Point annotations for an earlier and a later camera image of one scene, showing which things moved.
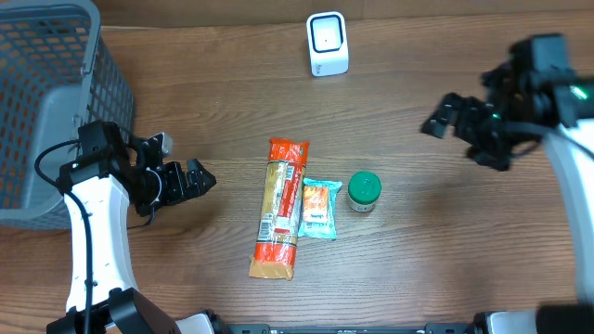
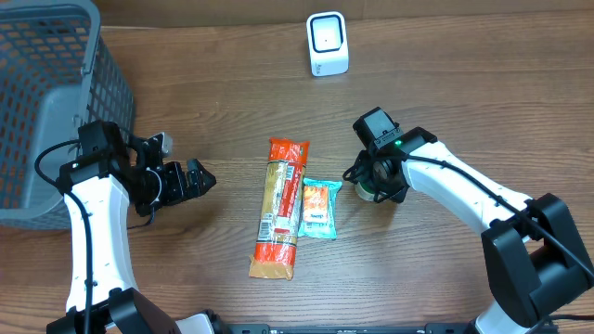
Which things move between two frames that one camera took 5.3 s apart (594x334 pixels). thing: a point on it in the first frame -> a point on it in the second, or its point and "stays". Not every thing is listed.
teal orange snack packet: (318, 209) stays
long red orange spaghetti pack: (274, 253) stays
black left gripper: (184, 181) stays
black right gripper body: (486, 122) -> (385, 183)
